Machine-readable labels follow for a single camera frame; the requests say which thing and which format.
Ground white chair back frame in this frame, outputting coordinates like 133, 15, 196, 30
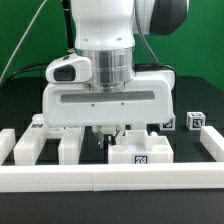
13, 114, 85, 166

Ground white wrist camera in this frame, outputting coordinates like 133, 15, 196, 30
46, 53, 92, 83

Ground black cables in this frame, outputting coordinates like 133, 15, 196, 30
4, 61, 50, 85

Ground left white tagged cube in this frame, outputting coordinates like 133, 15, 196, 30
159, 117, 176, 131

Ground grey white cable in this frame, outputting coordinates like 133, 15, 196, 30
0, 0, 50, 88

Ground right white tagged cube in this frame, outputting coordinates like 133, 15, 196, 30
186, 112, 206, 130

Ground black camera stand pole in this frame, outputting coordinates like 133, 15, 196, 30
61, 0, 74, 54

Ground white U-shaped obstacle frame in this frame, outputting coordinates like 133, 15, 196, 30
0, 126, 224, 192

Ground white chair seat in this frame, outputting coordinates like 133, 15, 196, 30
108, 130, 174, 164

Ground white tagged cube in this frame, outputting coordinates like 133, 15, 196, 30
186, 112, 206, 130
159, 117, 176, 131

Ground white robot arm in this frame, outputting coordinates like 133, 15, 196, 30
42, 0, 189, 128

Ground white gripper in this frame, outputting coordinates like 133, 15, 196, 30
42, 70, 175, 148

